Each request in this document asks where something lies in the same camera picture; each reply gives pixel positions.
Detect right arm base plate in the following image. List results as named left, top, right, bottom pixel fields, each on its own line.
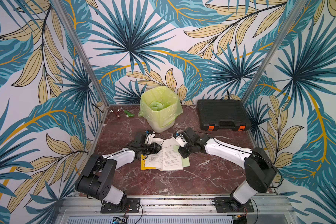
left=212, top=197, right=254, bottom=214

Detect green sticky note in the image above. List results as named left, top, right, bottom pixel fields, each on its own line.
left=182, top=157, right=190, bottom=168

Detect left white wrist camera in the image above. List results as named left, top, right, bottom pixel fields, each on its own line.
left=145, top=130, right=155, bottom=145

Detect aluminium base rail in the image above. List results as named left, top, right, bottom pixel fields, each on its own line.
left=55, top=194, right=299, bottom=224

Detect discarded green notes in bin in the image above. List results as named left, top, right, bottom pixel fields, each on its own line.
left=149, top=101, right=169, bottom=111

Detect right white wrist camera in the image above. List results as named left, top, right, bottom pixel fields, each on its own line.
left=173, top=132, right=187, bottom=147

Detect yellow paperback book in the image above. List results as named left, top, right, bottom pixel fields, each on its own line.
left=141, top=138, right=183, bottom=171

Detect aluminium corner post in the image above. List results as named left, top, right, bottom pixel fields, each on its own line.
left=52, top=0, right=109, bottom=109
left=241, top=0, right=307, bottom=105

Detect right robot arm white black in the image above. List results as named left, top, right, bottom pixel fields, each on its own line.
left=173, top=128, right=279, bottom=209

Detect left aluminium corner post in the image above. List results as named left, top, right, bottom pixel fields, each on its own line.
left=52, top=0, right=109, bottom=109

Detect right aluminium corner post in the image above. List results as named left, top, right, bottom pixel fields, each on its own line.
left=241, top=0, right=307, bottom=105

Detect white trash bin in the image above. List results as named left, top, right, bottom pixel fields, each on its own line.
left=148, top=119, right=175, bottom=133

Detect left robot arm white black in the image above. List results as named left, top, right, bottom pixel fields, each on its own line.
left=75, top=130, right=164, bottom=207

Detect black plastic tool case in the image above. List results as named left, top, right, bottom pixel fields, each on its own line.
left=197, top=99, right=252, bottom=131

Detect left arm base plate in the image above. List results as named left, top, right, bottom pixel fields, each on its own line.
left=100, top=197, right=141, bottom=214

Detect green plastic bin liner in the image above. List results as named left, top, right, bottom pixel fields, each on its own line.
left=138, top=86, right=183, bottom=128

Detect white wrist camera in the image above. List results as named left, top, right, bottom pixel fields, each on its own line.
left=145, top=130, right=155, bottom=145
left=173, top=132, right=187, bottom=147

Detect green toy piece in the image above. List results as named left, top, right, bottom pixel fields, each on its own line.
left=124, top=110, right=135, bottom=118

